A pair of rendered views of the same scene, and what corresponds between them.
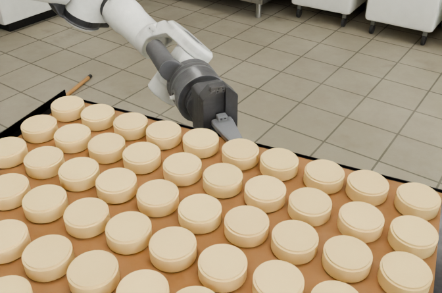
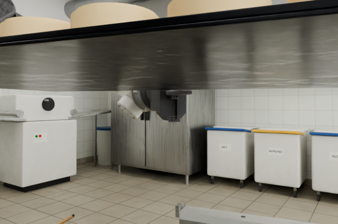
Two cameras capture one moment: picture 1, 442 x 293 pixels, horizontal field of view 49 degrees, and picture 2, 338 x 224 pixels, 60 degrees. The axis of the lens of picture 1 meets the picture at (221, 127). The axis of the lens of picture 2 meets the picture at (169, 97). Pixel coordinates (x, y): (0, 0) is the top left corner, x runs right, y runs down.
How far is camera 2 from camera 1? 0.43 m
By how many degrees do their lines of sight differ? 35
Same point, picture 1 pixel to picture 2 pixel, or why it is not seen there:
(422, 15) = (290, 176)
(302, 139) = not seen: outside the picture
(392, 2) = (270, 169)
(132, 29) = not seen: hidden behind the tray
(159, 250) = not seen: hidden behind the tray
